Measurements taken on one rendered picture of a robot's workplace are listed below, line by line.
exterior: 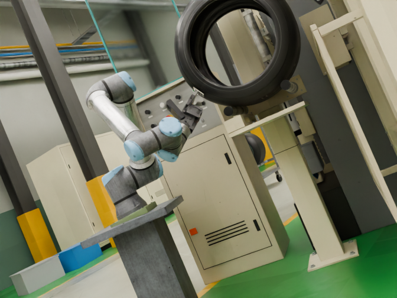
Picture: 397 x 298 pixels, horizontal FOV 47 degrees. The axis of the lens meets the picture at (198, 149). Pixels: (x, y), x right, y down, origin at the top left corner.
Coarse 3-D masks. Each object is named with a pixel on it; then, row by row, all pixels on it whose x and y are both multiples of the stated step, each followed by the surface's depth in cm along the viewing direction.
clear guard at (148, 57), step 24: (96, 0) 300; (120, 0) 296; (144, 0) 291; (168, 0) 287; (96, 24) 301; (120, 24) 297; (144, 24) 293; (168, 24) 288; (120, 48) 299; (144, 48) 294; (168, 48) 289; (144, 72) 295; (168, 72) 291
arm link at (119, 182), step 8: (120, 168) 260; (128, 168) 262; (104, 176) 258; (112, 176) 256; (120, 176) 258; (128, 176) 259; (104, 184) 260; (112, 184) 256; (120, 184) 257; (128, 184) 258; (136, 184) 261; (112, 192) 257; (120, 192) 256; (128, 192) 257; (112, 200) 260
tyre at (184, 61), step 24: (192, 0) 210; (216, 0) 228; (240, 0) 228; (264, 0) 198; (192, 24) 209; (288, 24) 198; (192, 48) 235; (288, 48) 198; (192, 72) 210; (264, 72) 201; (288, 72) 204; (216, 96) 209; (240, 96) 206
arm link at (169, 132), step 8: (168, 120) 182; (176, 120) 182; (152, 128) 182; (160, 128) 179; (168, 128) 179; (176, 128) 180; (160, 136) 179; (168, 136) 180; (176, 136) 180; (168, 144) 182; (176, 144) 186
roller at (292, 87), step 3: (282, 81) 200; (285, 81) 200; (288, 81) 200; (282, 84) 200; (285, 84) 200; (288, 84) 200; (291, 84) 204; (294, 84) 227; (282, 87) 200; (285, 87) 200; (288, 87) 200; (291, 87) 205; (294, 87) 219; (288, 90) 210; (291, 90) 217; (294, 90) 228
